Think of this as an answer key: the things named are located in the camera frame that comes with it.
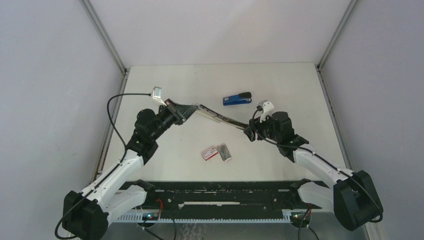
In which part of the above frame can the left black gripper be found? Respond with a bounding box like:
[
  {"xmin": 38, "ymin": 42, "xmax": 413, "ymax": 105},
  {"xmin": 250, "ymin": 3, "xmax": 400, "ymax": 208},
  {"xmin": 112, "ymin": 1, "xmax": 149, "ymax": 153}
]
[{"xmin": 150, "ymin": 98, "xmax": 197, "ymax": 141}]

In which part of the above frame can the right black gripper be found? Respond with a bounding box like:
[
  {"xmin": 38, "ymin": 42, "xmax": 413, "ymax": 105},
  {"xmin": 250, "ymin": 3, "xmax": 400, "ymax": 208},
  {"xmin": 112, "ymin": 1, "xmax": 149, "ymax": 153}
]
[{"xmin": 245, "ymin": 111, "xmax": 282, "ymax": 143}]

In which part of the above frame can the silver white stapler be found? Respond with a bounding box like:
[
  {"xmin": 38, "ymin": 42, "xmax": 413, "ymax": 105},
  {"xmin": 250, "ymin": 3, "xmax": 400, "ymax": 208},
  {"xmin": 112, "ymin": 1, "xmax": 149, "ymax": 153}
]
[{"xmin": 194, "ymin": 103, "xmax": 249, "ymax": 130}]

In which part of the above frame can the staple box tray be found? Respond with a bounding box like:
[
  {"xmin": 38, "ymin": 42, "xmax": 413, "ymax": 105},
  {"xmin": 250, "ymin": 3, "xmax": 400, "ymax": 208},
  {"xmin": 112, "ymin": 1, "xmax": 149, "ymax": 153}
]
[{"xmin": 216, "ymin": 144, "xmax": 232, "ymax": 162}]

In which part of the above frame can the blue black stapler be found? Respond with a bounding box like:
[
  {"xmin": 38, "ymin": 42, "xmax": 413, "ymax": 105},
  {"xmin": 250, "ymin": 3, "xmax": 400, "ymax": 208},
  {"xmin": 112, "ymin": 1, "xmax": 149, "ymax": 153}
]
[{"xmin": 222, "ymin": 92, "xmax": 252, "ymax": 106}]

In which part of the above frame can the red white staple box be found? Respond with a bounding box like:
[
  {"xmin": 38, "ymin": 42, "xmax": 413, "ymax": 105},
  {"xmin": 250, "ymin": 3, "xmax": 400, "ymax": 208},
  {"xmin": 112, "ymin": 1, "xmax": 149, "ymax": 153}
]
[{"xmin": 201, "ymin": 146, "xmax": 219, "ymax": 161}]

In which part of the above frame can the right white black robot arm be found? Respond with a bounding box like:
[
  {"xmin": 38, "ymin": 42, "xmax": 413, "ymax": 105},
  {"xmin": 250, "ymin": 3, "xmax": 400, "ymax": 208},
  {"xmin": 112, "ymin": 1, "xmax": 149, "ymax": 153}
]
[{"xmin": 243, "ymin": 111, "xmax": 384, "ymax": 231}]

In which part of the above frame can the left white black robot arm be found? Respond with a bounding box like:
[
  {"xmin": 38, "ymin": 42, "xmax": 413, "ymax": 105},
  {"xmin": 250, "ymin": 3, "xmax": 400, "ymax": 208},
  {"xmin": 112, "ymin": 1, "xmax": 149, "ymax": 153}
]
[{"xmin": 54, "ymin": 99, "xmax": 199, "ymax": 240}]

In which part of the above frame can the right green circuit board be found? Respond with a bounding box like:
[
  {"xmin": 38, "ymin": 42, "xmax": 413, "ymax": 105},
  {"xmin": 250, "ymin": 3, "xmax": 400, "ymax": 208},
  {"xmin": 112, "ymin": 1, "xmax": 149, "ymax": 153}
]
[{"xmin": 290, "ymin": 213, "xmax": 311, "ymax": 223}]

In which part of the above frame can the green circuit board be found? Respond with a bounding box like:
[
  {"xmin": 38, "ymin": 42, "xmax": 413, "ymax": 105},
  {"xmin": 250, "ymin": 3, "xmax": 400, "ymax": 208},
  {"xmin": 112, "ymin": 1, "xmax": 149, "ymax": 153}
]
[
  {"xmin": 142, "ymin": 212, "xmax": 160, "ymax": 222},
  {"xmin": 290, "ymin": 213, "xmax": 311, "ymax": 223}
]

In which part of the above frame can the left green circuit board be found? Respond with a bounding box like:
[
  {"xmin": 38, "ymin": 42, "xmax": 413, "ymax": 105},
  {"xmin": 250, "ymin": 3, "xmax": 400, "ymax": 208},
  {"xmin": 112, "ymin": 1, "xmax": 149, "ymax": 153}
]
[{"xmin": 142, "ymin": 212, "xmax": 160, "ymax": 222}]

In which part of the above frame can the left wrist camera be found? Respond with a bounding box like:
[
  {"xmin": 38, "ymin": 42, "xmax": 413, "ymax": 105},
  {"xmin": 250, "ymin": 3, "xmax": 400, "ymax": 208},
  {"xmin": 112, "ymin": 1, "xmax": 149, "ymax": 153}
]
[{"xmin": 150, "ymin": 86, "xmax": 166, "ymax": 106}]

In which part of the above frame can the right aluminium frame post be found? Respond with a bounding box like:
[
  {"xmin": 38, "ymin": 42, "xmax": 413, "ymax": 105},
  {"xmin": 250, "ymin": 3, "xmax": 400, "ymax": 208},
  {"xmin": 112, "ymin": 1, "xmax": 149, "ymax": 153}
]
[{"xmin": 315, "ymin": 0, "xmax": 361, "ymax": 170}]

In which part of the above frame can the aluminium frame post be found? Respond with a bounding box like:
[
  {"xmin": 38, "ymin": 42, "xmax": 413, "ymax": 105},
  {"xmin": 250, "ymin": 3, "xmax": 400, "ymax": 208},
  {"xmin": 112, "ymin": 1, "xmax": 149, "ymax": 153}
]
[
  {"xmin": 315, "ymin": 0, "xmax": 361, "ymax": 170},
  {"xmin": 80, "ymin": 0, "xmax": 128, "ymax": 180}
]

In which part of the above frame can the white slotted cable duct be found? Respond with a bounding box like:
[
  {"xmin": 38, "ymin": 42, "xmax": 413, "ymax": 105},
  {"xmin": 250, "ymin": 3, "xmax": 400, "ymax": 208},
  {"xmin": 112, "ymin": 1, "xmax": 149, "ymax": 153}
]
[{"xmin": 114, "ymin": 212, "xmax": 292, "ymax": 224}]

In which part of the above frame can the left aluminium frame post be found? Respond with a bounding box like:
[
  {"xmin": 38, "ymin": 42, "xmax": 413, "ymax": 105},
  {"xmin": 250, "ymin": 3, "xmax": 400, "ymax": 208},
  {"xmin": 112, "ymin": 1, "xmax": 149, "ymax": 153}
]
[{"xmin": 80, "ymin": 0, "xmax": 128, "ymax": 180}]

